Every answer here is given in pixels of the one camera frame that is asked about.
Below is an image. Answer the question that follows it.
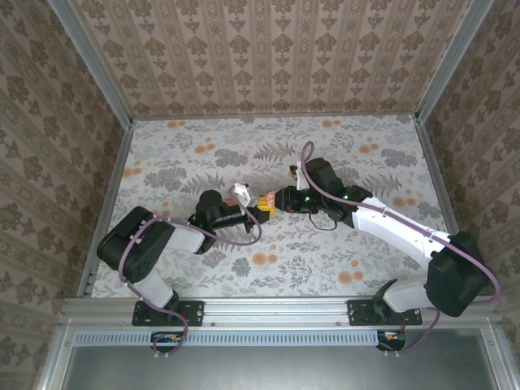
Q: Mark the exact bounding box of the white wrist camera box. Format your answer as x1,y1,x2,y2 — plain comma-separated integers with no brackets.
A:
288,161,312,192
229,182,254,206

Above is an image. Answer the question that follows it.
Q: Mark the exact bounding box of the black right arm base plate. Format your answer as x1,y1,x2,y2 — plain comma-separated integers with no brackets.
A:
347,299,423,327

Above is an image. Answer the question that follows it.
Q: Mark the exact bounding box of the grey slotted cable duct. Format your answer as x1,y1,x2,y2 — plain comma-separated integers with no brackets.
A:
75,329,379,346

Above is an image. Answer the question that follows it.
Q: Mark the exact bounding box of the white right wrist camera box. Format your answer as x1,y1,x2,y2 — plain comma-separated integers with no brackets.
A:
288,161,312,192

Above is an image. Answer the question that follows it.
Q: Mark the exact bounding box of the floral print tablecloth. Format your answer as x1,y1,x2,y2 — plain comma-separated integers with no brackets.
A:
91,115,468,300

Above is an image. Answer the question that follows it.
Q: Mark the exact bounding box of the aluminium side rail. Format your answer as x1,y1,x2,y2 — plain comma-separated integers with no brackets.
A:
76,121,136,300
413,115,481,297

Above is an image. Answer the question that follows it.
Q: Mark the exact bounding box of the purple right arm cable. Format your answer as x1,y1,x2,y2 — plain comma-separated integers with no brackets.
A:
299,141,501,358

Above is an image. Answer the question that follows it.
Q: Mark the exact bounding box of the aluminium frame post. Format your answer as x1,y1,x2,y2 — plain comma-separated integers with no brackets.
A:
47,0,135,128
414,0,497,123

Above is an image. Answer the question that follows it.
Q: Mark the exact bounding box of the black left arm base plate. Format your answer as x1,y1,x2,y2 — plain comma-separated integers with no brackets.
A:
132,299,205,327

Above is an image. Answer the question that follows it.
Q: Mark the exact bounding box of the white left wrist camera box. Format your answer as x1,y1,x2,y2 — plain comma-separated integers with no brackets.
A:
229,182,254,206

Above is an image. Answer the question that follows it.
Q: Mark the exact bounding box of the thin black cable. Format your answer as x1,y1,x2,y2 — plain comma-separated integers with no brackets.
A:
306,210,338,232

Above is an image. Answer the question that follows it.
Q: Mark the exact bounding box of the electronics board with wires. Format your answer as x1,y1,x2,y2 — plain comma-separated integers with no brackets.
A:
376,328,408,351
150,331,184,353

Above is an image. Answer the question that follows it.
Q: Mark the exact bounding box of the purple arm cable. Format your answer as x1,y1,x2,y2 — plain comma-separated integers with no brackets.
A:
118,186,264,361
299,141,501,358

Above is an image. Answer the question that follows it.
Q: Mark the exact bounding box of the grey metal sheet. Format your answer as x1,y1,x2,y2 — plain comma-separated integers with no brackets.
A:
60,344,495,390

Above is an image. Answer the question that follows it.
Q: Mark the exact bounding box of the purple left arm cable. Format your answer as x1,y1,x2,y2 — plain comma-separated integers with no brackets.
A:
118,186,264,361

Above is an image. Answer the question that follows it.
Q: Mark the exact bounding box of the aluminium front rail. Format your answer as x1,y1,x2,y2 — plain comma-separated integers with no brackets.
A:
60,296,500,329

